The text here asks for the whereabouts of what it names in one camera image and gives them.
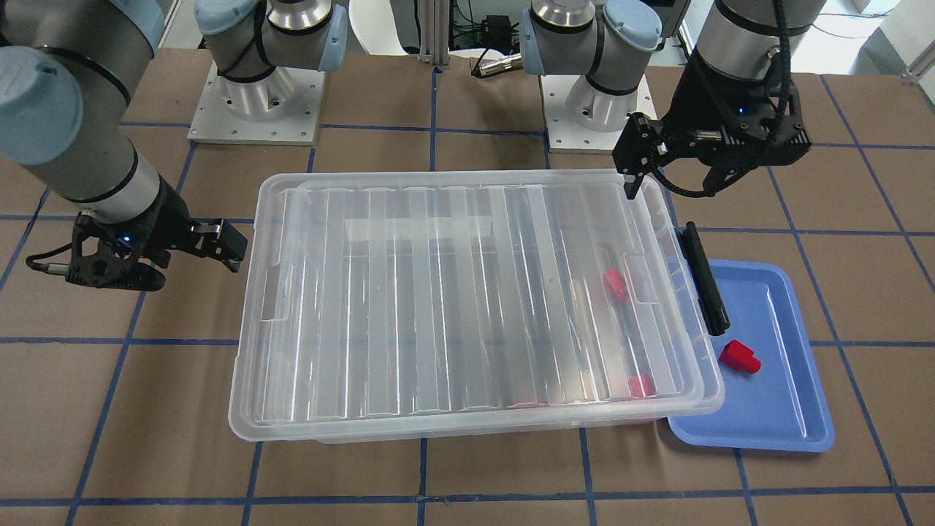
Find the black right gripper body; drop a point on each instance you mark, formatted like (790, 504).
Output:
(166, 217)

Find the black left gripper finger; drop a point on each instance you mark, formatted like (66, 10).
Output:
(634, 177)

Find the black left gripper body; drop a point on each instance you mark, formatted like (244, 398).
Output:
(703, 95)

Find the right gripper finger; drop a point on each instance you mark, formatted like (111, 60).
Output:
(221, 241)

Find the clear plastic box lid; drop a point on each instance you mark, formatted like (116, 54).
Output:
(467, 299)

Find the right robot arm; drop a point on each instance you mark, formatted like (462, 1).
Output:
(69, 71)

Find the red block upper pair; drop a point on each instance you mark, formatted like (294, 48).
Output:
(641, 386)

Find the clear plastic storage box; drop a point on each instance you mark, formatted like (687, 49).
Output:
(657, 292)

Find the blue plastic tray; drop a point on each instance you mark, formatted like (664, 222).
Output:
(782, 406)

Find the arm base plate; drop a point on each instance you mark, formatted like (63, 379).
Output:
(580, 119)
(283, 109)

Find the black box latch handle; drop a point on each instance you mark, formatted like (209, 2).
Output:
(713, 309)

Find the aluminium frame post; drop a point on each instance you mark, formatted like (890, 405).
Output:
(434, 28)

